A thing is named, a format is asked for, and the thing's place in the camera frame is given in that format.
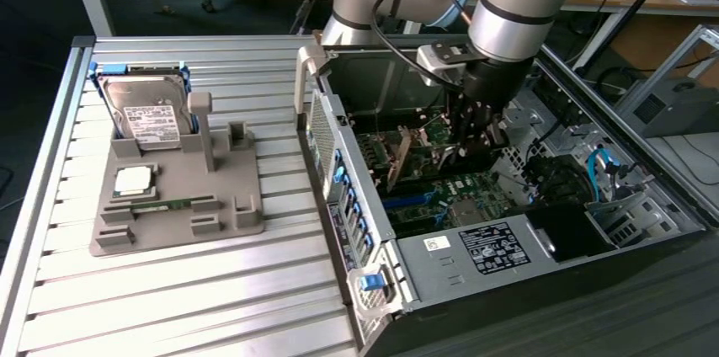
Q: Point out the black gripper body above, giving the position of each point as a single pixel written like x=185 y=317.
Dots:
x=493 y=79

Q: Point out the green graphics card black shroud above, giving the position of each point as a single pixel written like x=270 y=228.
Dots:
x=432 y=155

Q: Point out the metal disk bay cage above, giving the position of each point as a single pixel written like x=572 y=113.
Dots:
x=530 y=117

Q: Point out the green motherboard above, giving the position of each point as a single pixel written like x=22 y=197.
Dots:
x=465 y=188

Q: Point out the grey chipset heatsink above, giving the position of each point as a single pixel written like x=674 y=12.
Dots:
x=466 y=211

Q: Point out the blue expansion slot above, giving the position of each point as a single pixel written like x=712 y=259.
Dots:
x=406 y=200

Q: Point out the open black PC case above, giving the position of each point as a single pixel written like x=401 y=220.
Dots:
x=364 y=79

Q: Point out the black stand pole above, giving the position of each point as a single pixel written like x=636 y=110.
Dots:
x=634 y=12

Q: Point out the grey metal machine box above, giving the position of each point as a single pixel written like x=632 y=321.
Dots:
x=673 y=108

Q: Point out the grey power supply unit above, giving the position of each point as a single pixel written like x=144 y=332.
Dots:
x=426 y=264

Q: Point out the blue case latch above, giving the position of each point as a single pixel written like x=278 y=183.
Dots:
x=369 y=282

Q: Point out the grey plastic parts rack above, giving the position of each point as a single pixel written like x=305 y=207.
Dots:
x=180 y=180

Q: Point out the hard disk with blue carrier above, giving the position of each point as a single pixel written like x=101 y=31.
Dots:
x=148 y=117

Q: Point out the green RAM stick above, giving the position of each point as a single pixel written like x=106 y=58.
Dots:
x=160 y=205

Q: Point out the silver CPU chip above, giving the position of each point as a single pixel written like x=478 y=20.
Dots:
x=133 y=182

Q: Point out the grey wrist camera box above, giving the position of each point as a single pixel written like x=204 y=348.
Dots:
x=440 y=60

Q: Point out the black plastic air duct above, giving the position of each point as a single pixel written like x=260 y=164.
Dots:
x=561 y=230

